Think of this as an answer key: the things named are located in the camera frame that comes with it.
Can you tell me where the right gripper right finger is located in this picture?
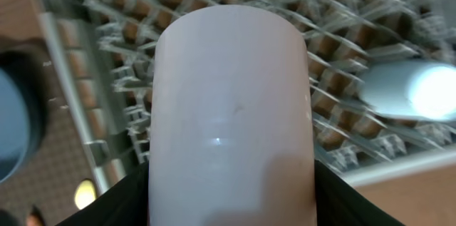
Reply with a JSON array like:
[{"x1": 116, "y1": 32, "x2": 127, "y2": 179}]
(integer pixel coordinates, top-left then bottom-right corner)
[{"x1": 314, "y1": 160, "x2": 404, "y2": 226}]

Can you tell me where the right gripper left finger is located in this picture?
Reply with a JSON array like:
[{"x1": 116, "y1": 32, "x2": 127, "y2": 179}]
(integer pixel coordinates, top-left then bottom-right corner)
[{"x1": 58, "y1": 163, "x2": 150, "y2": 226}]

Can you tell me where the pink cup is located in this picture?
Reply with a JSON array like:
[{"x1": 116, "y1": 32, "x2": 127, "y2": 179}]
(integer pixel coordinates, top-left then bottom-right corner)
[{"x1": 149, "y1": 5, "x2": 316, "y2": 226}]

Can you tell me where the light blue cup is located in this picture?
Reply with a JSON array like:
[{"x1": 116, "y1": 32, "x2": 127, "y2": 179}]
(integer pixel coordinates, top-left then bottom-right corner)
[{"x1": 358, "y1": 60, "x2": 455, "y2": 122}]

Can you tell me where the dark blue bowl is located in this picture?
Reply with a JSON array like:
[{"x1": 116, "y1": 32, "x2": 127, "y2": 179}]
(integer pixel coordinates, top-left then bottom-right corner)
[{"x1": 1, "y1": 50, "x2": 48, "y2": 182}]

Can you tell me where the grey dishwasher rack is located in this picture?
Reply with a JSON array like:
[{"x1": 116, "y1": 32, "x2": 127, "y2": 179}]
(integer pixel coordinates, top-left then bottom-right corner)
[{"x1": 34, "y1": 0, "x2": 455, "y2": 192}]

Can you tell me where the yellow plastic spoon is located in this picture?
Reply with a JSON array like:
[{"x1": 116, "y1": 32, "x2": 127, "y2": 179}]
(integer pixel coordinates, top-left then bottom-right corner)
[{"x1": 73, "y1": 179, "x2": 97, "y2": 210}]

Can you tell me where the dark brown serving tray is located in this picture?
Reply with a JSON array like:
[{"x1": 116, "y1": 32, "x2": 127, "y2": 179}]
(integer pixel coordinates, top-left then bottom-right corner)
[{"x1": 1, "y1": 37, "x2": 93, "y2": 225}]

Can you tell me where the orange carrot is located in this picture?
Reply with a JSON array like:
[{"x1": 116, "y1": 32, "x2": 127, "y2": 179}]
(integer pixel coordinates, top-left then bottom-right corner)
[{"x1": 25, "y1": 206, "x2": 46, "y2": 226}]

